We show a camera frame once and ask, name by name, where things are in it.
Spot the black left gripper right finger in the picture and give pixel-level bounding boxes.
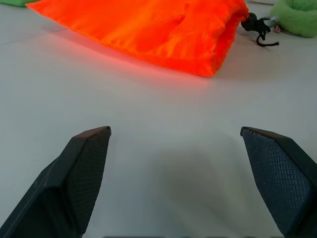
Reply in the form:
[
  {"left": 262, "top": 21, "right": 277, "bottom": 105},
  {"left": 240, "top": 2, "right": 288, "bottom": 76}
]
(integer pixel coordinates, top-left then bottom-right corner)
[{"left": 240, "top": 126, "right": 317, "bottom": 238}]

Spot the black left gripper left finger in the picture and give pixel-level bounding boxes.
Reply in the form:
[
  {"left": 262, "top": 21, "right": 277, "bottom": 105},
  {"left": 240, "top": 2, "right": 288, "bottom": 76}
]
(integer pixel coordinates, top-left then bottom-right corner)
[{"left": 0, "top": 125, "right": 112, "bottom": 238}]

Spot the small grey tag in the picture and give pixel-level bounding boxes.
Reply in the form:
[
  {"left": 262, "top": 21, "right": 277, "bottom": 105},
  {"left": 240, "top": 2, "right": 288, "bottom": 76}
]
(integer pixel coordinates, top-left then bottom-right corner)
[{"left": 263, "top": 15, "right": 280, "bottom": 26}]

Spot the green cloth piece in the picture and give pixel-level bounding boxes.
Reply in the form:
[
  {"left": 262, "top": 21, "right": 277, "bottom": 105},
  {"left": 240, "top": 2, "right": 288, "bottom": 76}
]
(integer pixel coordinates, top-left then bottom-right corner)
[{"left": 0, "top": 0, "right": 40, "bottom": 7}]

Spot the black knotted cord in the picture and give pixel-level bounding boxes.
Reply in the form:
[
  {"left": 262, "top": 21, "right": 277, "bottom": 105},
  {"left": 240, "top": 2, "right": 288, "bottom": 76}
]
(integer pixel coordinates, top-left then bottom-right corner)
[{"left": 240, "top": 12, "right": 280, "bottom": 48}]

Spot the green plush ring toy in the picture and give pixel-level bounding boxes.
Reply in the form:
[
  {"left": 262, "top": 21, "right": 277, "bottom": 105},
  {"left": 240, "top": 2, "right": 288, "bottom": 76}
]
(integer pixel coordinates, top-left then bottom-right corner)
[{"left": 269, "top": 0, "right": 317, "bottom": 39}]

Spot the orange drawstring bag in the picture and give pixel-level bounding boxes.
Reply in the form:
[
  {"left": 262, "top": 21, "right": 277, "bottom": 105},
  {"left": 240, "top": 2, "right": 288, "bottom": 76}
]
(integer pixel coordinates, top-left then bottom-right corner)
[{"left": 25, "top": 0, "right": 249, "bottom": 78}]

